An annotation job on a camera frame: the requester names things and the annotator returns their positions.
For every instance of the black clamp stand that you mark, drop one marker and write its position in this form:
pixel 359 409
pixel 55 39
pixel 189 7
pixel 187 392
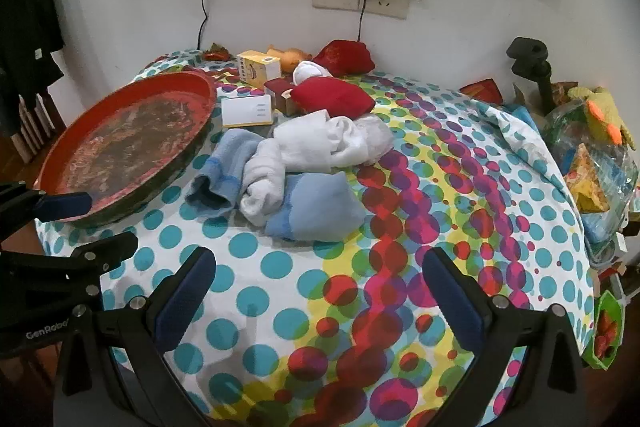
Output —
pixel 530 57

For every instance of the small white sock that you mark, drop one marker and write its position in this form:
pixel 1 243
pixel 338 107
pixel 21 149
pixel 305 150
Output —
pixel 307 72

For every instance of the dark hanging clothes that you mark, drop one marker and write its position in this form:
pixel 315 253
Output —
pixel 25 32

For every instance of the yellow plush toy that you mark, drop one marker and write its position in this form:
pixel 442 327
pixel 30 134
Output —
pixel 602 107

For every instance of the red pouch with gold print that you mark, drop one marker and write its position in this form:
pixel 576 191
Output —
pixel 345 57

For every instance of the clear plastic bag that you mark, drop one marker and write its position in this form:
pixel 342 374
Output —
pixel 377 137

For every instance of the light blue sock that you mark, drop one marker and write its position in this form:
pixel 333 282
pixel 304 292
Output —
pixel 315 207
pixel 222 167

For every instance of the blue cloth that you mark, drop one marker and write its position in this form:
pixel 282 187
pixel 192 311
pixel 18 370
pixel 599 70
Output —
pixel 520 116

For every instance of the wooden chair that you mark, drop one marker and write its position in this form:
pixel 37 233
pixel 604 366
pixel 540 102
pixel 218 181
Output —
pixel 35 122

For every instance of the thick white sock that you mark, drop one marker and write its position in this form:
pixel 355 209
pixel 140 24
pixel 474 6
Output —
pixel 320 139

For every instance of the large clear snack bag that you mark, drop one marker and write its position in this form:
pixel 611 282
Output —
pixel 575 127

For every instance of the red round tray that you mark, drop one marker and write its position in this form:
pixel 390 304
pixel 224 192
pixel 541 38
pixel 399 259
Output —
pixel 125 142

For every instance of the green snack packet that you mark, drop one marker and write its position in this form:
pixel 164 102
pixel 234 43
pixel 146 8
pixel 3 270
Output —
pixel 607 332

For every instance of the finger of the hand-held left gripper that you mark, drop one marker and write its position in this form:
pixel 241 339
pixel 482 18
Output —
pixel 65 205
pixel 95 253

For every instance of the red candy wrapper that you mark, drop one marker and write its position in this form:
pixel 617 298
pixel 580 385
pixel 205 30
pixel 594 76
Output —
pixel 216 53

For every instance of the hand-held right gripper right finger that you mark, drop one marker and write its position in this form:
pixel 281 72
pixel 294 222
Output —
pixel 460 302

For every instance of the polka dot tablecloth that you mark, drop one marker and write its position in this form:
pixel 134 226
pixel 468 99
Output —
pixel 300 267

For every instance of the dark red box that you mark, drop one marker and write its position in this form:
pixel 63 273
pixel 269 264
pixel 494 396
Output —
pixel 277 96

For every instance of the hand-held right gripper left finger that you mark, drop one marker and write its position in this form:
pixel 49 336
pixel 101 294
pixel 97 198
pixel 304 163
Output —
pixel 182 302

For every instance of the red packet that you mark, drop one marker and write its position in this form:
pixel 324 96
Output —
pixel 484 91

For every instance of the orange toy duck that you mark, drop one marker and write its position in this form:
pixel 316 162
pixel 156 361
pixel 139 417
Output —
pixel 292 59

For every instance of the yellow snack packet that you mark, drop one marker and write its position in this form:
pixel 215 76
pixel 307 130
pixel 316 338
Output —
pixel 587 182

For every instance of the white and yellow box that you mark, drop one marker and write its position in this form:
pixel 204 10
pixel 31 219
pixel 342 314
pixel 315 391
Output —
pixel 247 111

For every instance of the long white sock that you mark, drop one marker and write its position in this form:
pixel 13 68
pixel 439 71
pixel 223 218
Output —
pixel 262 187

